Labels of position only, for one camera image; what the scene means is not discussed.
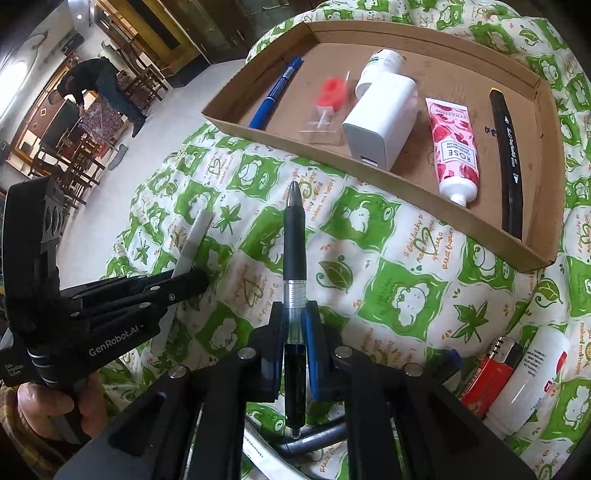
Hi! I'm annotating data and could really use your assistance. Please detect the floral tablecloth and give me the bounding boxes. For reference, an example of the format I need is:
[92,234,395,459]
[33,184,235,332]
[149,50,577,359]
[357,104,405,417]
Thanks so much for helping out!
[78,99,130,144]

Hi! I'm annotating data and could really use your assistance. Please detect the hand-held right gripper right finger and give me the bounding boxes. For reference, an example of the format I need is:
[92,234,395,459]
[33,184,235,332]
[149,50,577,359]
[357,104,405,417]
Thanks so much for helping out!
[305,300,539,480]

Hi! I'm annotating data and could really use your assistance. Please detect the black marker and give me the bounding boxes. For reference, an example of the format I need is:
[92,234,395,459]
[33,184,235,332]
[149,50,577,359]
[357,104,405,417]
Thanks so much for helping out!
[488,89,524,241]

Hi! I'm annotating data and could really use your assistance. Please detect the grey pen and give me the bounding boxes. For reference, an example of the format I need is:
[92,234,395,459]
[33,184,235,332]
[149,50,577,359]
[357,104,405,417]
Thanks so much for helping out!
[274,418,347,460]

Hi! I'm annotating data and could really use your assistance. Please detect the white pen with black print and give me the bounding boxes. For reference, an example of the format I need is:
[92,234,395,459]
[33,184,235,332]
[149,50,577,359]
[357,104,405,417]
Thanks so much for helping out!
[242,418,319,480]

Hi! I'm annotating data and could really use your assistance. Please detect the red lighter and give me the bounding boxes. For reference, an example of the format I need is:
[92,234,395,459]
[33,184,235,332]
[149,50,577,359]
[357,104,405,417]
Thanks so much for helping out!
[459,336,522,416]

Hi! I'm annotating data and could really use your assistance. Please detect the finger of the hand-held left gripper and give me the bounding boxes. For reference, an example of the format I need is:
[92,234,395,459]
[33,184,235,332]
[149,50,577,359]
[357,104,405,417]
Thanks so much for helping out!
[69,302,174,332]
[60,269,209,308]

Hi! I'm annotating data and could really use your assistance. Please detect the person's left hand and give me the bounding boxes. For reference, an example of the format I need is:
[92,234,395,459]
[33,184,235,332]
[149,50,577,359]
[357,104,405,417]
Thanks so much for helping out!
[16,371,109,437]

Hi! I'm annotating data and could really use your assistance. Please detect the blue pen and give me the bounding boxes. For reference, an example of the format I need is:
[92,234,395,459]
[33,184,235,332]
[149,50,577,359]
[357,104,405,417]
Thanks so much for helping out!
[443,348,465,384]

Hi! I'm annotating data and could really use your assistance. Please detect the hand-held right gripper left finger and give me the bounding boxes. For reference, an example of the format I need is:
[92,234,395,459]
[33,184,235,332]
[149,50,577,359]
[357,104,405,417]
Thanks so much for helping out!
[53,301,284,480]

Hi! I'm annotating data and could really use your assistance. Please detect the blue marker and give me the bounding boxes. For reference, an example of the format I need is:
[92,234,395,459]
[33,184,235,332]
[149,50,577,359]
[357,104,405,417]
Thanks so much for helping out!
[248,56,303,130]

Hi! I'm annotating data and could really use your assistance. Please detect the small white bottle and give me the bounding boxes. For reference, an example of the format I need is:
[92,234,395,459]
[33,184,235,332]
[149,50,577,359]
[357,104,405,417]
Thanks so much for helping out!
[355,49,407,100]

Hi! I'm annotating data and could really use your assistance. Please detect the white charger adapter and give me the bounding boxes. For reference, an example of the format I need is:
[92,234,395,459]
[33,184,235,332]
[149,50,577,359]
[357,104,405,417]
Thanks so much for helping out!
[342,74,419,171]

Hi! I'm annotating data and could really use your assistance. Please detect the cardboard tray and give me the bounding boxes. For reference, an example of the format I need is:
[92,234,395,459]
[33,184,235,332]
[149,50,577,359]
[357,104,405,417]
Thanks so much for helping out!
[202,21,561,273]

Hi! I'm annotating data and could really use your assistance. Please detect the green printed blanket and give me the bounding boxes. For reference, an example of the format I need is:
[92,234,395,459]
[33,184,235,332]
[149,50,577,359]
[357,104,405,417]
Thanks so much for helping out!
[99,0,591,480]

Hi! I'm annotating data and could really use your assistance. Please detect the rose print hand cream tube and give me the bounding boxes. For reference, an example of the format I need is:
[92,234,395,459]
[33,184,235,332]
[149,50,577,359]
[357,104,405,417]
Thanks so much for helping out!
[425,97,480,206]

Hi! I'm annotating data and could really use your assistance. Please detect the wooden chair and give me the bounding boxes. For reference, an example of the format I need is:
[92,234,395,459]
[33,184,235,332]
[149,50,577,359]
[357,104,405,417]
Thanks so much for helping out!
[28,134,107,208]
[117,41,169,116]

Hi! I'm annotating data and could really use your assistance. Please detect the red candle in clear packet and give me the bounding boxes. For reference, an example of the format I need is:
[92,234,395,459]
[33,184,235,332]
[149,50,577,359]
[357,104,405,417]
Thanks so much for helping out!
[299,71,354,146]

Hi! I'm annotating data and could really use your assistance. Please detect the white bottle with red label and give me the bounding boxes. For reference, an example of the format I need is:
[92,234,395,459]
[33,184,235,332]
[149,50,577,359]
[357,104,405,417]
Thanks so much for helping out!
[485,325,572,435]

